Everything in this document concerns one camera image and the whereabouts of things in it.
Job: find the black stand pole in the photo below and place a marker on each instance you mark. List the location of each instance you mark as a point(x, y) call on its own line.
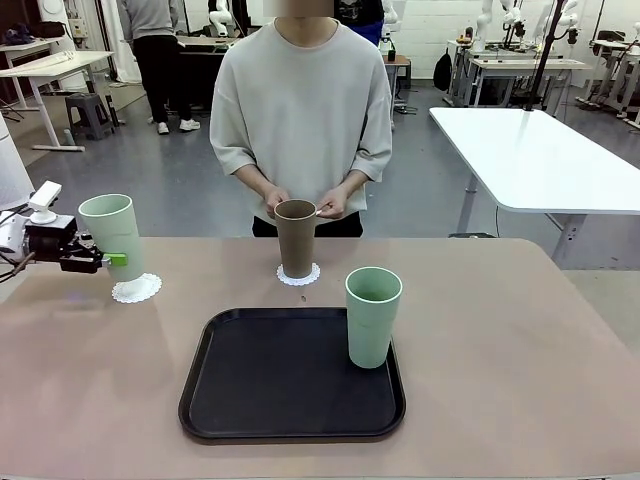
point(542, 55)

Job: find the brown tall cup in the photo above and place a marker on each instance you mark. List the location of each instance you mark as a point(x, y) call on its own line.
point(296, 240)

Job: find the grey plastic stool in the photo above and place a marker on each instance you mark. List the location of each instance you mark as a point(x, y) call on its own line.
point(89, 112)

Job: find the black plastic tray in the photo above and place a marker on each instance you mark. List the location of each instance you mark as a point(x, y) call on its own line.
point(295, 390)

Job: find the person's left forearm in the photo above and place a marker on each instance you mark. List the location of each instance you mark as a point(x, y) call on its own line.
point(352, 181)

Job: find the person's right hand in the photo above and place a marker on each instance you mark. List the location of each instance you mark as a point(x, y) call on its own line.
point(276, 196)

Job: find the large white table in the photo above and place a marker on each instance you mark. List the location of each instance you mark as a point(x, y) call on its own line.
point(540, 160)

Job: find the black backpack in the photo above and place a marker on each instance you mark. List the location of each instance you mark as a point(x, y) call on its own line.
point(443, 72)

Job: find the plain green tall cup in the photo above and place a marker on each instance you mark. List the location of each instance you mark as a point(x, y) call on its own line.
point(370, 340)

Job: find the green cup with white sticker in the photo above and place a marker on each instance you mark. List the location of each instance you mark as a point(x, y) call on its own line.
point(117, 230)

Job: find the person in black trousers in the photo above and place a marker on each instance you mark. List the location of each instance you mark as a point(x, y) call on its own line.
point(155, 55)

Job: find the person's right forearm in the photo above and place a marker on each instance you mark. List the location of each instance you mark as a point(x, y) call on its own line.
point(255, 179)

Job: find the person's left hand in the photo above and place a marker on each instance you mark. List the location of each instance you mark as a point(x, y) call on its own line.
point(332, 205)

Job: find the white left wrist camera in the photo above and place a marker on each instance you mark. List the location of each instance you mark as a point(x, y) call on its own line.
point(44, 197)

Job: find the person in beige sweater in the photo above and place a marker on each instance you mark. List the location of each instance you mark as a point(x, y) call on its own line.
point(300, 115)

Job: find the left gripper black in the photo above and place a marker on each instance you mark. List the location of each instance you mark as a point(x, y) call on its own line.
point(47, 240)

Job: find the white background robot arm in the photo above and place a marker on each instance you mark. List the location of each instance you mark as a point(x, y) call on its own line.
point(484, 22)

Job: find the white cylindrical air purifier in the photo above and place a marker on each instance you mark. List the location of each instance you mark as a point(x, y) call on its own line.
point(11, 170)

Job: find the white desk with grey legs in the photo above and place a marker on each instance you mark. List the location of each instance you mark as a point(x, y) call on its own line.
point(525, 64)

